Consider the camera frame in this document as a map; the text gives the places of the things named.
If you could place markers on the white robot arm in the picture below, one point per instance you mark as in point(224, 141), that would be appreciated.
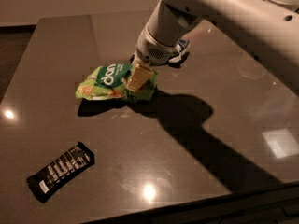
point(267, 32)

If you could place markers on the black rxbar chocolate bar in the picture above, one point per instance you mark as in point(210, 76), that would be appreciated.
point(59, 172)

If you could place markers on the green rice chip bag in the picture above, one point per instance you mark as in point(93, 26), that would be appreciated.
point(109, 82)

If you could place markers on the blue white snack bag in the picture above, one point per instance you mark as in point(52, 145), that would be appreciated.
point(180, 52)

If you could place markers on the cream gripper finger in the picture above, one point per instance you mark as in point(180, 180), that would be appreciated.
point(140, 76)
point(132, 70)

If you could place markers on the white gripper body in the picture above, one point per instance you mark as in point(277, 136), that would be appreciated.
point(150, 52)

